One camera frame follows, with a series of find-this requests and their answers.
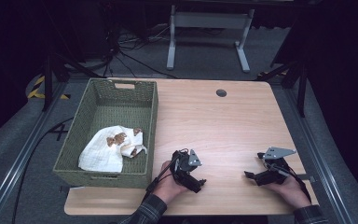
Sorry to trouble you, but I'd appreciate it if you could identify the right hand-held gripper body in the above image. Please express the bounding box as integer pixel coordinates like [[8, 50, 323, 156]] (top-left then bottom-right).
[[257, 147, 296, 186]]

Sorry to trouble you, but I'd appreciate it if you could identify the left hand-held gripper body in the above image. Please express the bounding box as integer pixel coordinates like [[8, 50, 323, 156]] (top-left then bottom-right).
[[170, 148, 203, 194]]

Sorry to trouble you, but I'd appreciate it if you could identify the white cloth with brown print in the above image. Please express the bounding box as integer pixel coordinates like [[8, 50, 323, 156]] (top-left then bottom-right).
[[77, 125, 148, 173]]

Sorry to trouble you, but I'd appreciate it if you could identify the green woven basket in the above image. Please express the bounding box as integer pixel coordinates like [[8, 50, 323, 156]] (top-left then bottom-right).
[[52, 77, 159, 189]]

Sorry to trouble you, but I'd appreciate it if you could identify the person's right hand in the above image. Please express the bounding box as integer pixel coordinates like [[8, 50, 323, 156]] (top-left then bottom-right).
[[262, 175, 311, 210]]

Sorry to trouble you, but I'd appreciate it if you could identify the person's left hand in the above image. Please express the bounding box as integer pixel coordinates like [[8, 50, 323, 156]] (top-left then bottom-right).
[[152, 161, 187, 204]]

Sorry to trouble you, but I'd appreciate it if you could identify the black tripod stand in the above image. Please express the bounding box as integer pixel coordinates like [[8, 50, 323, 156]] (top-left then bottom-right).
[[41, 52, 103, 112], [255, 60, 309, 119]]

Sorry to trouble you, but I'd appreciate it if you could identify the black tape floor mark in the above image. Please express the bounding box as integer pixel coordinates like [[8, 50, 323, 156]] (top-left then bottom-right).
[[48, 123, 69, 142]]

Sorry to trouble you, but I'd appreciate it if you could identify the yellow black hazard tape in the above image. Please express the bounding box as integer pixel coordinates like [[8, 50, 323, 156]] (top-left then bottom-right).
[[27, 75, 71, 101]]

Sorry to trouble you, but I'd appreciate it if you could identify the left hand-held gripper cable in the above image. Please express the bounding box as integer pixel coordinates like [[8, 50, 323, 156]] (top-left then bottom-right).
[[145, 149, 190, 194]]

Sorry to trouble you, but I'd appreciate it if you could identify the hand-held gripper cable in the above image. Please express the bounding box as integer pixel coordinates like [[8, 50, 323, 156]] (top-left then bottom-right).
[[279, 164, 312, 203], [145, 149, 190, 194]]

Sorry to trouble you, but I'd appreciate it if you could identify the right hand-held gripper cable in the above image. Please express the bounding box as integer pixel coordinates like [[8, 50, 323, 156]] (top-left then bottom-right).
[[279, 164, 312, 203]]

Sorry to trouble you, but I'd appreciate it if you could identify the metal floor rail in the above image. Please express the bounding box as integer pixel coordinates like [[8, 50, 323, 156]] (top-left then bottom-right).
[[0, 82, 68, 224], [283, 88, 353, 224]]

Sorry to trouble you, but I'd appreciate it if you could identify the bundle of black cables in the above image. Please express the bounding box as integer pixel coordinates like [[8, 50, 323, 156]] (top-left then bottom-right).
[[102, 22, 181, 79]]

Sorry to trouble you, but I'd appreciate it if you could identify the white metal desk frame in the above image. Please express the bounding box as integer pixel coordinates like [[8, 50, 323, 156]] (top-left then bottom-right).
[[166, 4, 255, 74]]

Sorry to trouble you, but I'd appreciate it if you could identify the black floor cable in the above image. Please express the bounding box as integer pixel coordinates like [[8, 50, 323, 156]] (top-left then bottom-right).
[[10, 116, 76, 224]]

